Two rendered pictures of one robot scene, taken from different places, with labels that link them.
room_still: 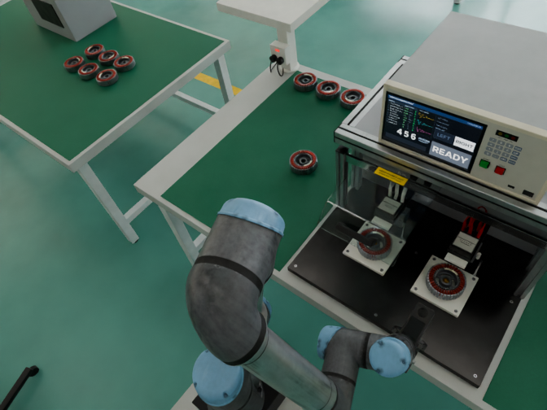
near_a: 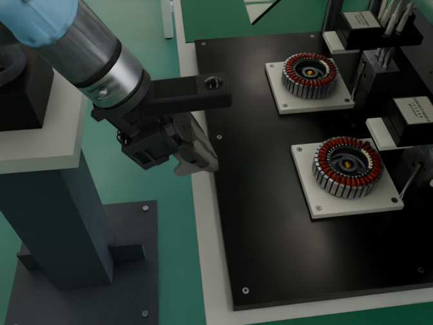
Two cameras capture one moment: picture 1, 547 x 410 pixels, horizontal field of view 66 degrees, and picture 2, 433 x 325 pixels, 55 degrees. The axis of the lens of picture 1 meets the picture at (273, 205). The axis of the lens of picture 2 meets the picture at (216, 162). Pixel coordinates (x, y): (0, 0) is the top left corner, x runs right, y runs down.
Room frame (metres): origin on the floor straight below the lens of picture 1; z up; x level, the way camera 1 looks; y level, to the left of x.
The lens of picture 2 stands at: (0.04, -0.55, 1.34)
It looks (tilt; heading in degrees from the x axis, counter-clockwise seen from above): 50 degrees down; 36
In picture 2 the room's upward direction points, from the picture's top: straight up
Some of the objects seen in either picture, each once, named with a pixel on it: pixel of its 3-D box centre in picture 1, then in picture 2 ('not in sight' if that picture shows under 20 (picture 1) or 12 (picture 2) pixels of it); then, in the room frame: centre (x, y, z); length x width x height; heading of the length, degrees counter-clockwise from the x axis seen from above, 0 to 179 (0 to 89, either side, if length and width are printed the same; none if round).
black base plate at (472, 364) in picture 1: (409, 264); (329, 131); (0.62, -0.39, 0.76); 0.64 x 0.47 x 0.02; 43
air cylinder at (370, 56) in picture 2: not in sight; (377, 71); (0.80, -0.41, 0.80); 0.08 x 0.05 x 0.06; 43
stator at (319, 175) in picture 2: (445, 281); (346, 166); (0.53, -0.46, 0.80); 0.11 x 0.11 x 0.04
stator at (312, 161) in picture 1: (303, 162); not in sight; (1.15, -0.15, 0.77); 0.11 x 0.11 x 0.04
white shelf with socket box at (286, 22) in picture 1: (285, 43); not in sight; (1.67, -0.19, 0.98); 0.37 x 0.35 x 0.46; 43
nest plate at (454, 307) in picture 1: (444, 285); (343, 175); (0.53, -0.46, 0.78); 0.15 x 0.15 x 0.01; 43
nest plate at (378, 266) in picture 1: (374, 247); (307, 84); (0.70, -0.30, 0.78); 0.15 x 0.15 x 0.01; 43
